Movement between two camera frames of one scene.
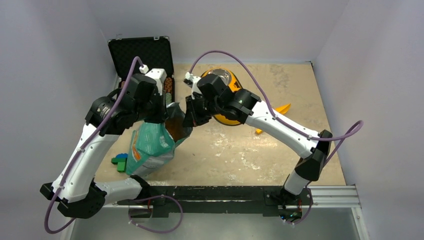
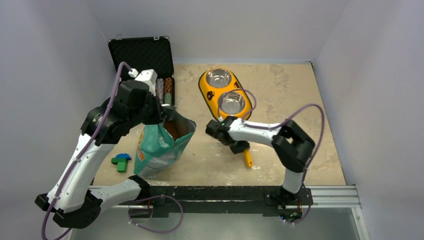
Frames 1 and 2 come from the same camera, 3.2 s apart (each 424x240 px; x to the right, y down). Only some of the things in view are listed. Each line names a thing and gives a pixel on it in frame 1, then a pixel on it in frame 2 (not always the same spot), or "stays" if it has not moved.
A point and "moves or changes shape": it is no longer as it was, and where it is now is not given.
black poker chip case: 154,52 stays
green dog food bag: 151,144 moves or changes shape
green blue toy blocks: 121,160 stays
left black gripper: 162,114 stays
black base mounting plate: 267,200 stays
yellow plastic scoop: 281,109 → 248,156
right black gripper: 192,117 → 244,144
